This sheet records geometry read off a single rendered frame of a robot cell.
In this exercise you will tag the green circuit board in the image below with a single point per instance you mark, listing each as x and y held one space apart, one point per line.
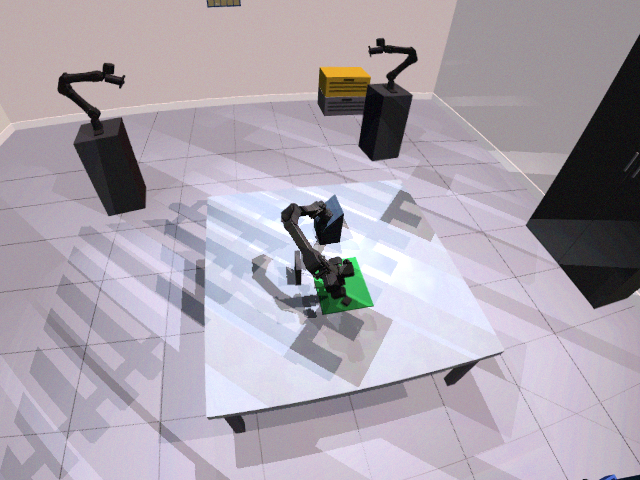
356 289

